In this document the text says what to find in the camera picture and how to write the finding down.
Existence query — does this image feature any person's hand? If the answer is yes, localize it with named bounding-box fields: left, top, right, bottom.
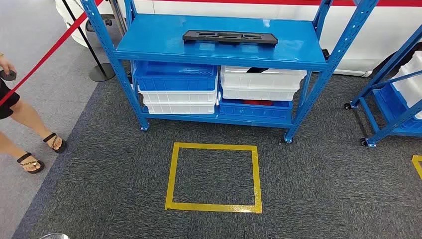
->
left=0, top=54, right=16, bottom=76

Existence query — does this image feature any small dark round object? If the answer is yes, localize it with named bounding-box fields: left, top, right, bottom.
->
left=0, top=69, right=17, bottom=82

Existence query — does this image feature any black plastic part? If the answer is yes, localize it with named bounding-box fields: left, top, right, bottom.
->
left=182, top=30, right=279, bottom=48

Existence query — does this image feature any blue metal shelf rack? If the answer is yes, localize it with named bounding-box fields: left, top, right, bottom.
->
left=79, top=0, right=380, bottom=143
left=343, top=23, right=422, bottom=148

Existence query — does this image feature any red barrier belt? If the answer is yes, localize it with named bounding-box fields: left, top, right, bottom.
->
left=0, top=0, right=105, bottom=108

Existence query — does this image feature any person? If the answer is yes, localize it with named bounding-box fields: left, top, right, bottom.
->
left=0, top=52, right=68, bottom=175

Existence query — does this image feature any blue plastic bin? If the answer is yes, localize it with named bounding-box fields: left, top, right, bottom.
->
left=218, top=87, right=294, bottom=120
left=372, top=82, right=422, bottom=131
left=133, top=60, right=218, bottom=92

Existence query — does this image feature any white plastic bin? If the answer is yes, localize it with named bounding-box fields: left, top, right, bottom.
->
left=220, top=65, right=307, bottom=90
left=138, top=84, right=219, bottom=105
left=143, top=99, right=216, bottom=115
left=221, top=86, right=299, bottom=102
left=391, top=74, right=422, bottom=120
left=399, top=50, right=422, bottom=83

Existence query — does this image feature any yellow floor tape square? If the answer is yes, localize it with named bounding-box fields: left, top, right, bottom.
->
left=164, top=142, right=263, bottom=215

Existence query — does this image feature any red flat item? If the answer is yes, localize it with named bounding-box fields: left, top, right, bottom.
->
left=243, top=100, right=274, bottom=107

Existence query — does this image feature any white vehicle with red stripe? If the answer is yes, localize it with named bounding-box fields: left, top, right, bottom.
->
left=54, top=0, right=422, bottom=78

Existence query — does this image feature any black stanchion post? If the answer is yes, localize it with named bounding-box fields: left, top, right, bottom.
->
left=62, top=0, right=115, bottom=83

